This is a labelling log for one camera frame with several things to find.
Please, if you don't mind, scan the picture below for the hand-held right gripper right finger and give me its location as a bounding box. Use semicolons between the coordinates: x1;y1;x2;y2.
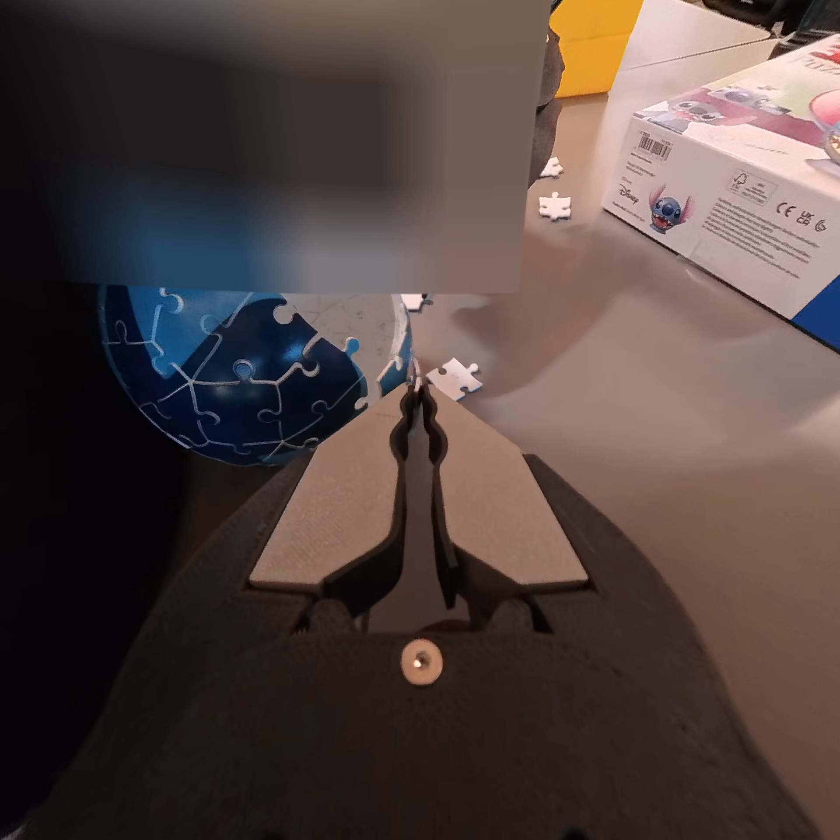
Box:
420;384;589;613

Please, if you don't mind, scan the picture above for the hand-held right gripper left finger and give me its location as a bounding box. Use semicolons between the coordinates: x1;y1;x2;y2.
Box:
248;382;421;618

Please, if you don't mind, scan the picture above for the blue puzzle ball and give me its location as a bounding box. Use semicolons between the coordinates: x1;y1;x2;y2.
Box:
98;289;416;467

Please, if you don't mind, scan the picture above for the white and blue puzzle box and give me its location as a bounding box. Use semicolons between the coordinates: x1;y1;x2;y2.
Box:
602;29;840;355

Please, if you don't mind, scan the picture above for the yellow plastic bin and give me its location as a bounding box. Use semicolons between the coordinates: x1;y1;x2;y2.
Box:
548;0;645;99

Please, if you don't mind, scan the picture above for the person's black clothing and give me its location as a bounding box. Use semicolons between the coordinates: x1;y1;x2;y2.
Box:
0;282;198;821

